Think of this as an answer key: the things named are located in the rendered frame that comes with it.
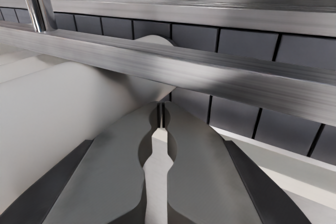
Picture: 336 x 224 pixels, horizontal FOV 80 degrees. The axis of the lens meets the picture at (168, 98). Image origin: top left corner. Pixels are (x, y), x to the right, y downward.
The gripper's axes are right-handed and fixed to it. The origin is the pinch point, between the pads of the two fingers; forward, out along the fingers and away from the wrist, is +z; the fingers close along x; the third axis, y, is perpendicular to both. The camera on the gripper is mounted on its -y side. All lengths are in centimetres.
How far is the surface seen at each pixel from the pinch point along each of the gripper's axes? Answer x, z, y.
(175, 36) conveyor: 1.0, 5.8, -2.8
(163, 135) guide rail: 0.0, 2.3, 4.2
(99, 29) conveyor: -6.3, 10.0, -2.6
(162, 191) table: -0.6, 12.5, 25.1
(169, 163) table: 0.6, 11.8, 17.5
